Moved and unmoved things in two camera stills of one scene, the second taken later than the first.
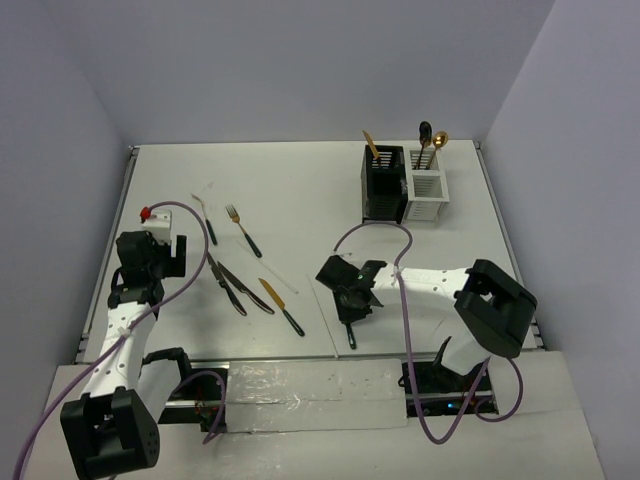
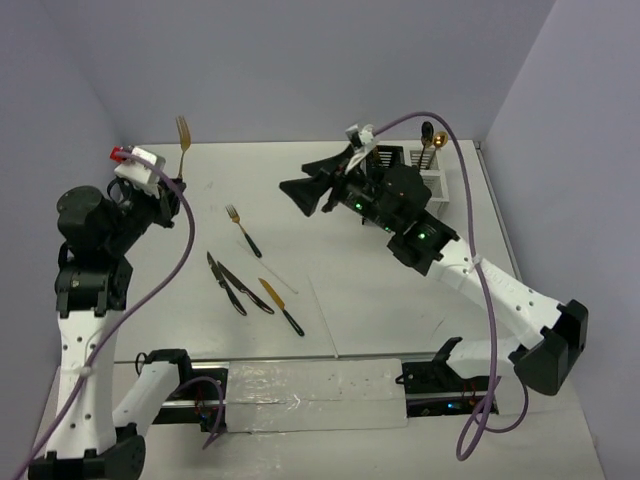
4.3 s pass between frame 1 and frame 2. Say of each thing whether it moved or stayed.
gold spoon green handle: stayed
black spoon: stayed
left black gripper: moved
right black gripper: moved
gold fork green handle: stayed
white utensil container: stayed
